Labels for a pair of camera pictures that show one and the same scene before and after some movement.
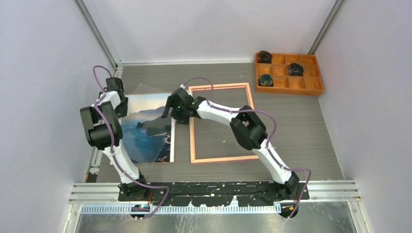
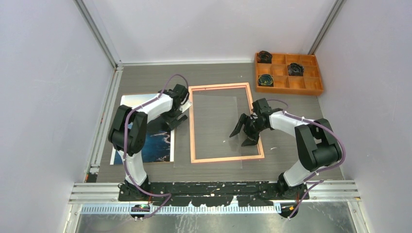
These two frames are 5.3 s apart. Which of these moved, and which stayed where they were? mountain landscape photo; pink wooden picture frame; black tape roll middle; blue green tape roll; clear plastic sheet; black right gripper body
Moved: black right gripper body; clear plastic sheet
Stayed: pink wooden picture frame; mountain landscape photo; black tape roll middle; blue green tape roll
